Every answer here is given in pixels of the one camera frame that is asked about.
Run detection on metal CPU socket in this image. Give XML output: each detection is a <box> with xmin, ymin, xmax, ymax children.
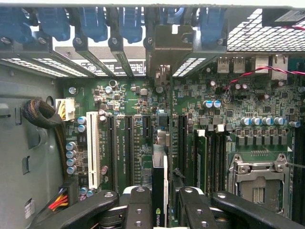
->
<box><xmin>228</xmin><ymin>153</ymin><xmax>291</xmax><ymax>215</ymax></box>

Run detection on blue slot retention clip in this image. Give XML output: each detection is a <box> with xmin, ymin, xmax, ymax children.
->
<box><xmin>0</xmin><ymin>7</ymin><xmax>33</xmax><ymax>45</ymax></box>
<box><xmin>80</xmin><ymin>7</ymin><xmax>108</xmax><ymax>43</ymax></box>
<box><xmin>199</xmin><ymin>7</ymin><xmax>227</xmax><ymax>46</ymax></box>
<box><xmin>164</xmin><ymin>7</ymin><xmax>186</xmax><ymax>25</ymax></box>
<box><xmin>118</xmin><ymin>7</ymin><xmax>144</xmax><ymax>44</ymax></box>
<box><xmin>37</xmin><ymin>7</ymin><xmax>71</xmax><ymax>42</ymax></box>

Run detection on thin metal locking lever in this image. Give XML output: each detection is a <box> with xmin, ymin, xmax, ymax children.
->
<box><xmin>285</xmin><ymin>162</ymin><xmax>305</xmax><ymax>169</ymax></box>

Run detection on white expansion slot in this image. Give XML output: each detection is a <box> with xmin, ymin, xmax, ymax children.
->
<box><xmin>85</xmin><ymin>111</ymin><xmax>101</xmax><ymax>189</ymax></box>

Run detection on coloured motherboard power wires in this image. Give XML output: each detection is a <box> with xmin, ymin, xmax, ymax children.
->
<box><xmin>48</xmin><ymin>178</ymin><xmax>79</xmax><ymax>212</ymax></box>

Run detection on white power connector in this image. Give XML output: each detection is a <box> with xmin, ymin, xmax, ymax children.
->
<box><xmin>56</xmin><ymin>97</ymin><xmax>76</xmax><ymax>122</ymax></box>

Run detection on green motherboard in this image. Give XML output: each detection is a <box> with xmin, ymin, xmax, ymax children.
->
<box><xmin>62</xmin><ymin>54</ymin><xmax>305</xmax><ymax>221</ymax></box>

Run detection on short black expansion slot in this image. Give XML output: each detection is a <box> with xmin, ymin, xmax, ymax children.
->
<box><xmin>142</xmin><ymin>116</ymin><xmax>152</xmax><ymax>139</ymax></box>

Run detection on red and black wire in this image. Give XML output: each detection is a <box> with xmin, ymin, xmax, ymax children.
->
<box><xmin>223</xmin><ymin>23</ymin><xmax>305</xmax><ymax>104</ymax></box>

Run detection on open black PC case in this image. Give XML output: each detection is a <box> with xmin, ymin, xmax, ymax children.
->
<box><xmin>0</xmin><ymin>0</ymin><xmax>305</xmax><ymax>229</ymax></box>

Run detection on long black expansion slot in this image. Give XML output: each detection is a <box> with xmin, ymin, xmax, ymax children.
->
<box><xmin>124</xmin><ymin>115</ymin><xmax>135</xmax><ymax>187</ymax></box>
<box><xmin>178</xmin><ymin>114</ymin><xmax>188</xmax><ymax>178</ymax></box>
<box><xmin>106</xmin><ymin>115</ymin><xmax>119</xmax><ymax>193</ymax></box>

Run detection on black sleeved power cable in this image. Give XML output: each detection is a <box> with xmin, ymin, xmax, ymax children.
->
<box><xmin>22</xmin><ymin>98</ymin><xmax>69</xmax><ymax>182</ymax></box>

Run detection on black RAM slot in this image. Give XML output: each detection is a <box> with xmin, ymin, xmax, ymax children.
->
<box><xmin>206</xmin><ymin>124</ymin><xmax>216</xmax><ymax>193</ymax></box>
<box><xmin>300</xmin><ymin>126</ymin><xmax>305</xmax><ymax>219</ymax></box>
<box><xmin>291</xmin><ymin>126</ymin><xmax>301</xmax><ymax>219</ymax></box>
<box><xmin>215</xmin><ymin>123</ymin><xmax>226</xmax><ymax>193</ymax></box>

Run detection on grey power supply unit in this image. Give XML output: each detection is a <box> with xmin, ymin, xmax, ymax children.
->
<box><xmin>0</xmin><ymin>64</ymin><xmax>66</xmax><ymax>229</ymax></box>

